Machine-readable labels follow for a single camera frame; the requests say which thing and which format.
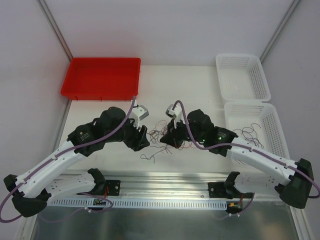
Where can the aluminium mounting rail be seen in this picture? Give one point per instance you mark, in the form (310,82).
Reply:
(181,186)

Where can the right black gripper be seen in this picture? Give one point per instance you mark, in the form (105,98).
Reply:
(175,135)

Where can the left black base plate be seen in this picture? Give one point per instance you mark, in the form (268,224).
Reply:
(108,188)

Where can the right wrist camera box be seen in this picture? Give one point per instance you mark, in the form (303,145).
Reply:
(175,113)

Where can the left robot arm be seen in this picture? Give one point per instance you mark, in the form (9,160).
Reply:
(32,191)

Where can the far white perforated basket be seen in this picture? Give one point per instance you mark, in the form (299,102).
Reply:
(241,78)

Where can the white perforated basket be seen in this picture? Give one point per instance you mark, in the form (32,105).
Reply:
(241,78)
(258,123)

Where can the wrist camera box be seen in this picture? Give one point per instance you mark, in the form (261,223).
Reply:
(138,113)
(175,113)

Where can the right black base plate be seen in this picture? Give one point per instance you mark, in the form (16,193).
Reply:
(226,190)

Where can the white slotted cable duct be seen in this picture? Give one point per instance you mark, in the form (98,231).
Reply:
(134,203)

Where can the red plastic tray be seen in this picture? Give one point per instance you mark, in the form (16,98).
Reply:
(102,79)

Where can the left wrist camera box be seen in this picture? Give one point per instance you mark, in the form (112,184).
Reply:
(138,113)

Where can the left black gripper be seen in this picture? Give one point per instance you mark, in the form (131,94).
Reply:
(136,139)

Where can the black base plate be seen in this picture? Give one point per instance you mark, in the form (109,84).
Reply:
(108,188)
(226,190)

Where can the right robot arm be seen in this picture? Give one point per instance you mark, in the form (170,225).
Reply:
(290,180)

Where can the near white perforated basket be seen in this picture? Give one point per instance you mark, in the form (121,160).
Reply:
(258,123)

